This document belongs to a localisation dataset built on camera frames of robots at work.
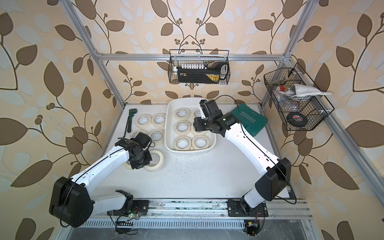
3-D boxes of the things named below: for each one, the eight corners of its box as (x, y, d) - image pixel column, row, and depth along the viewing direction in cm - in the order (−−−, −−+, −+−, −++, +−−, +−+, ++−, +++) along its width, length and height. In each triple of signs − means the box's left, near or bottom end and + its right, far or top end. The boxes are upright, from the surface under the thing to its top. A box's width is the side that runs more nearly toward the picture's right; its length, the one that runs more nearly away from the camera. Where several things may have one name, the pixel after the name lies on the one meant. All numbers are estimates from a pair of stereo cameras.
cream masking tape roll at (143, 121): (134, 127, 109) (133, 125, 107) (138, 116, 116) (137, 114, 113) (149, 127, 109) (148, 125, 107) (152, 116, 116) (151, 114, 113)
